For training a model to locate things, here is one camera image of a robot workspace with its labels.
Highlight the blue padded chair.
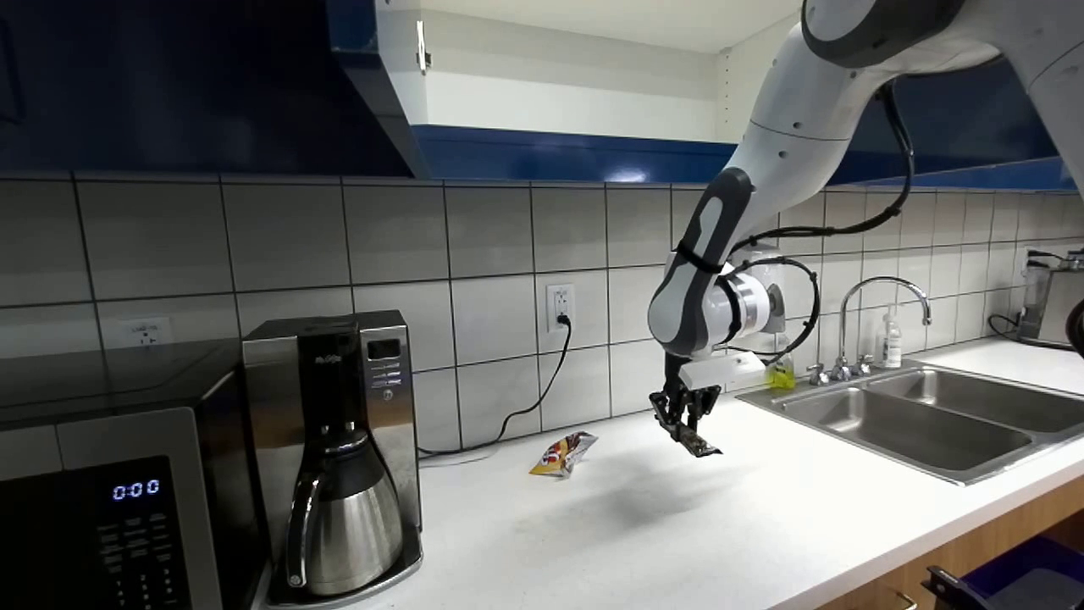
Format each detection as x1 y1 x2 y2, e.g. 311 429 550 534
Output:
921 533 1084 610

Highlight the black coffee maker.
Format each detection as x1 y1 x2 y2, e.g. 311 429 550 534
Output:
241 307 426 610

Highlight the steel coffee carafe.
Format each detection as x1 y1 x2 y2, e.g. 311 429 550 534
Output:
279 429 409 600

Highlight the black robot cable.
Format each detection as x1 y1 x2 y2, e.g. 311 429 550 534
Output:
726 80 919 366

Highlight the dark blue granola bar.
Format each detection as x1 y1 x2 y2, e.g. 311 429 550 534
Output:
674 426 727 459

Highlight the silver toaster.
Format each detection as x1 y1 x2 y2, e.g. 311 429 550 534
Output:
1018 244 1084 351

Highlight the blue cabinet door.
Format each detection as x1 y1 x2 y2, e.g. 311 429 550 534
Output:
322 0 440 185
839 47 1077 189

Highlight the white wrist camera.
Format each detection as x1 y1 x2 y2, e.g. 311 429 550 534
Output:
677 344 781 398

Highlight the black steel microwave oven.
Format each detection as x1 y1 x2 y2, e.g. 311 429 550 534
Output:
0 342 271 610

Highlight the yellow dish soap bottle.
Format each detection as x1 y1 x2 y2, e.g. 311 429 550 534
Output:
763 354 803 397

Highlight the small white pump bottle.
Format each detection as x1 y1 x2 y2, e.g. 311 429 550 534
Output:
882 307 907 372

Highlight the metal cabinet hinge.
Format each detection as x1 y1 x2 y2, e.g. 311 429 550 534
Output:
409 12 433 78

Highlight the stainless steel sink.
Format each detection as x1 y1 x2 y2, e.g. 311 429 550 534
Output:
742 359 1084 487

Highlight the wooden base cabinet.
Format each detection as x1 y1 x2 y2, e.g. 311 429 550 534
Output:
821 476 1084 610

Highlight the black power cord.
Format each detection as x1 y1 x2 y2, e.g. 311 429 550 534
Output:
412 311 579 459

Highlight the small crumpled snack packet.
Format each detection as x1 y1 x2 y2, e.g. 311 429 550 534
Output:
527 426 599 482

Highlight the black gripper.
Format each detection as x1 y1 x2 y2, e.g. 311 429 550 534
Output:
648 351 727 446

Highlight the white wall outlet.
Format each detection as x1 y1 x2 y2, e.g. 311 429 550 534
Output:
542 278 579 337
126 315 174 351

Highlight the chrome gooseneck faucet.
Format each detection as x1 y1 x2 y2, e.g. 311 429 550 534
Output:
834 271 938 384

